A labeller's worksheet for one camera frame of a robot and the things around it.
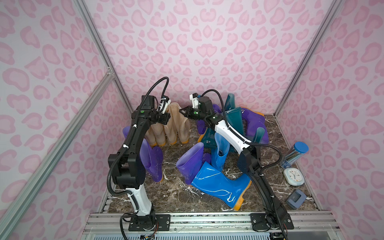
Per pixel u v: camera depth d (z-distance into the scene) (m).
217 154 0.69
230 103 0.98
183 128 0.90
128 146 0.50
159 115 0.75
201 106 0.73
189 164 0.67
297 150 0.78
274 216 0.63
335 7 0.69
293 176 0.86
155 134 0.93
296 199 0.78
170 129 0.94
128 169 0.48
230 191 0.77
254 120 1.13
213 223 0.75
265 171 0.90
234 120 0.85
